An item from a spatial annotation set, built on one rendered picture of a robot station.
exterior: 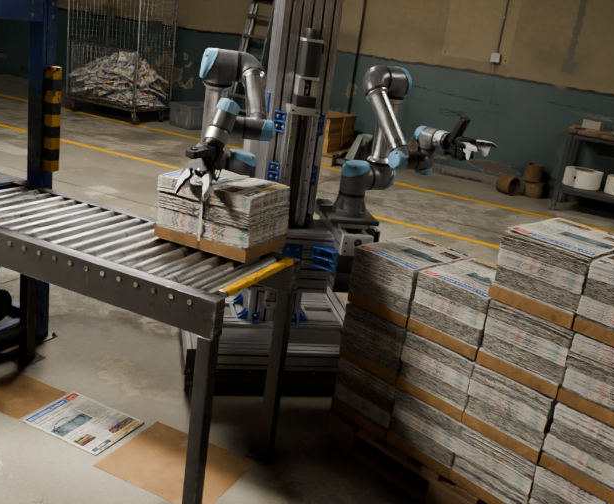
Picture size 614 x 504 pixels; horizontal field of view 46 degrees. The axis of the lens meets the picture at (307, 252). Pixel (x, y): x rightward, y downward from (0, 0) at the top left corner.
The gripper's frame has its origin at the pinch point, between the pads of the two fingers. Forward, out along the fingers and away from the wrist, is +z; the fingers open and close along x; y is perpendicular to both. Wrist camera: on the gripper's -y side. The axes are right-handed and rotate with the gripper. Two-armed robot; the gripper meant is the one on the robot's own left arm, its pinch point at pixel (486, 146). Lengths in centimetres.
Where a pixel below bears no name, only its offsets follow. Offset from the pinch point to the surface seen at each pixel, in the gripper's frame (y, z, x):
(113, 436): 106, -51, 136
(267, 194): 9, -21, 87
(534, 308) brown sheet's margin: 33, 58, 41
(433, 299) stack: 43, 22, 46
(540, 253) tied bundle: 16, 55, 39
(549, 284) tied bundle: 24, 60, 40
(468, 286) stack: 35, 32, 41
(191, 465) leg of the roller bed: 82, 7, 134
